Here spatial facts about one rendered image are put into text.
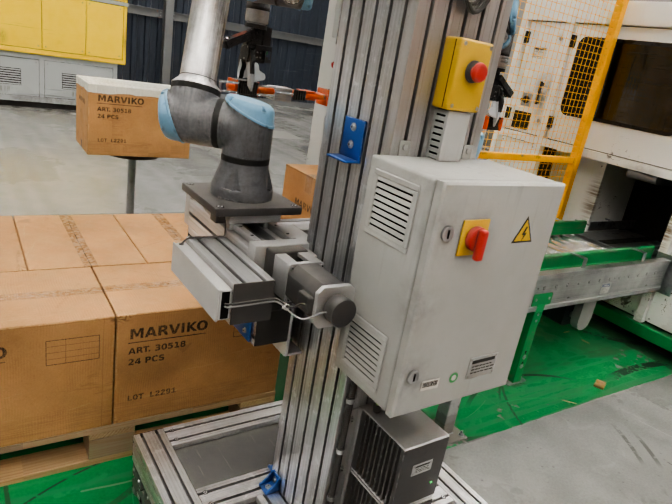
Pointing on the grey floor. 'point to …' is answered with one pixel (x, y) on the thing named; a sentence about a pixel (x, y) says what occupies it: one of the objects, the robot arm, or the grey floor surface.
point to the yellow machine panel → (58, 48)
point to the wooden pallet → (100, 443)
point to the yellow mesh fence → (578, 114)
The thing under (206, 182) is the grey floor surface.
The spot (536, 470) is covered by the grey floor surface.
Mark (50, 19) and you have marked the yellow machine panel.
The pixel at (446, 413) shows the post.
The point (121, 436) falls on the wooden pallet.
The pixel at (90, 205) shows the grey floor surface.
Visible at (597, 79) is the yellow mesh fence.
